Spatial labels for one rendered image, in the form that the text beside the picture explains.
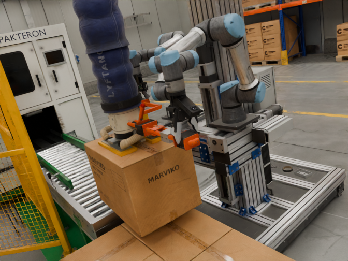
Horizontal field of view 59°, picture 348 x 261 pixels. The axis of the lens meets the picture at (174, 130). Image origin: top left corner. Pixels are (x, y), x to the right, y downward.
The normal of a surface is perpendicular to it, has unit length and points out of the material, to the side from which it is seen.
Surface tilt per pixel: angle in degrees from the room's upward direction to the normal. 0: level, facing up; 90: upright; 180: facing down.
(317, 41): 90
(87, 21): 73
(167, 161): 90
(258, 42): 91
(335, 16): 90
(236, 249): 0
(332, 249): 0
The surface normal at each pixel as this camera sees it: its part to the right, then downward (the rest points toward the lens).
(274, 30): -0.73, 0.37
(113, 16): 0.56, -0.11
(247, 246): -0.21, -0.93
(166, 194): 0.54, 0.15
